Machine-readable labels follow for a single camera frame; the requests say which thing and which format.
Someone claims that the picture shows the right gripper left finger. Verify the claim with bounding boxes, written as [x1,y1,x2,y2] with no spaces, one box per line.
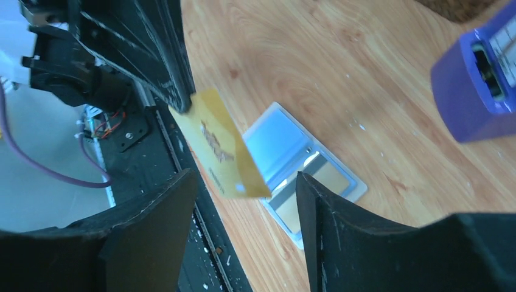
[1,169,198,291]

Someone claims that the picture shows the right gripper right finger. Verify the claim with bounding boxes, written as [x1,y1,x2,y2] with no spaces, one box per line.
[296,172,515,291]

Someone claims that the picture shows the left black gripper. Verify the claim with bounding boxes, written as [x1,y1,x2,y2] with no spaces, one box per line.
[19,0,195,113]

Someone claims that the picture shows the white card holder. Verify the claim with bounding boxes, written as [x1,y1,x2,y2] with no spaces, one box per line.
[243,102,368,249]

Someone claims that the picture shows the purple metronome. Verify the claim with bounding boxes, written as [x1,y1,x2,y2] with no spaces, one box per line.
[431,1,515,143]

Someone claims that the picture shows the brown wicker divided basket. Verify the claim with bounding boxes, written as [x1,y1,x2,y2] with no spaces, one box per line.
[416,0,497,23]

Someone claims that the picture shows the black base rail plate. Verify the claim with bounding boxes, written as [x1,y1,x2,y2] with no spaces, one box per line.
[100,97,251,291]

